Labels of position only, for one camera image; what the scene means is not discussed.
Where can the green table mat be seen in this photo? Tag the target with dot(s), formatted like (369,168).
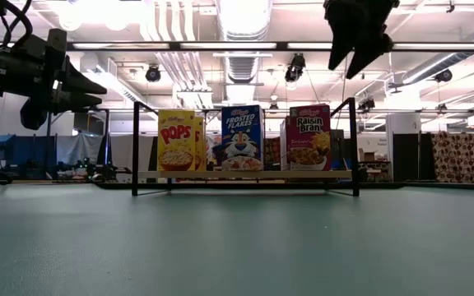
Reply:
(237,246)

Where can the grey cloth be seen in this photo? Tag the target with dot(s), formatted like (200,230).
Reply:
(78,148)

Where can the black ceiling spotlight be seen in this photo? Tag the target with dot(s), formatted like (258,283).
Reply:
(443,75)
(294,67)
(153,74)

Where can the black metal table frame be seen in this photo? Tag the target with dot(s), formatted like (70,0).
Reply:
(426,186)

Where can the silver ventilation duct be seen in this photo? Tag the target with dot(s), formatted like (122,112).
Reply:
(243,24)

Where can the blue Frosted Flakes cereal box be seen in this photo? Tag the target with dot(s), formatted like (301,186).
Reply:
(242,137)

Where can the black overhead crossbar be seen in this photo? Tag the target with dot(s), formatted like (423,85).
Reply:
(175,46)

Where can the wooden shelf with black frame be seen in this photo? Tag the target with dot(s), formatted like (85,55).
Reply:
(241,174)

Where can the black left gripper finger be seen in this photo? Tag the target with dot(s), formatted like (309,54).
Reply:
(74,103)
(78,84)

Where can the black partition panel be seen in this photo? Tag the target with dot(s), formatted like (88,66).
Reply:
(405,158)

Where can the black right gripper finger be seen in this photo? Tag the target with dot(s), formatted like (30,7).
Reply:
(370,55)
(352,37)

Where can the brown floral cloth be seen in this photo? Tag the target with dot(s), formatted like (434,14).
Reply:
(457,158)

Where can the yellow Pops cereal box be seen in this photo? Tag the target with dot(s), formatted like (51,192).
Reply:
(200,144)
(176,140)

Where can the black wall screen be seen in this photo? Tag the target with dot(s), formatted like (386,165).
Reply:
(89,123)

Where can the blue tarp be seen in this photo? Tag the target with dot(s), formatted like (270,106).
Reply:
(23,154)

